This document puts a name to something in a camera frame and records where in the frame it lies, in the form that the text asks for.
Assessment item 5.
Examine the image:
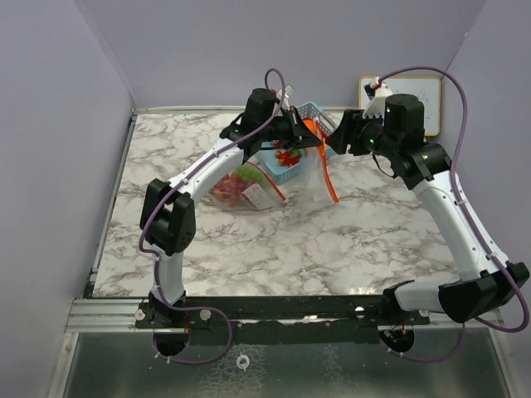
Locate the green grape bunch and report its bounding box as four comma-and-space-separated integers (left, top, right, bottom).
234, 163, 267, 184

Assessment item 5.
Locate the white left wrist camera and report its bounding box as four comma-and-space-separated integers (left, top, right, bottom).
276, 85, 295, 107

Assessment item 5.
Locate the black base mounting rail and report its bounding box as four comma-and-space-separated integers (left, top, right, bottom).
135, 294, 429, 346

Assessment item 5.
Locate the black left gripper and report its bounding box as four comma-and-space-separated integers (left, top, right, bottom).
259, 105, 321, 151

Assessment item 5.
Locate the blue plastic basket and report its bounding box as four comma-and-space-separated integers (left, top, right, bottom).
255, 101, 336, 185

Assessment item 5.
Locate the orange fruit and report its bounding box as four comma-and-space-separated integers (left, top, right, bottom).
304, 119, 317, 133

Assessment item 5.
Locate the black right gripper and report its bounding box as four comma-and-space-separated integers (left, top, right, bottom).
326, 108, 399, 159

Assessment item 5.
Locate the clear zip bag orange zipper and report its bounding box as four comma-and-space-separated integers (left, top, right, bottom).
205, 165, 287, 211

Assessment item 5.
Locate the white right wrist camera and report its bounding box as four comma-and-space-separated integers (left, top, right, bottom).
362, 77, 393, 119

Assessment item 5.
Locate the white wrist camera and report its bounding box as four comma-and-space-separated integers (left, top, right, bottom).
276, 85, 295, 107
362, 77, 393, 119

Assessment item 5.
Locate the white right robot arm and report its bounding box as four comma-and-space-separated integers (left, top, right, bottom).
326, 94, 529, 324

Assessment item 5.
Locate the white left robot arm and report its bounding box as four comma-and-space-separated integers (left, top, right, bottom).
139, 87, 319, 328

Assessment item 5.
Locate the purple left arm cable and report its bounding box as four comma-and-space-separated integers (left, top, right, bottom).
138, 68, 287, 310

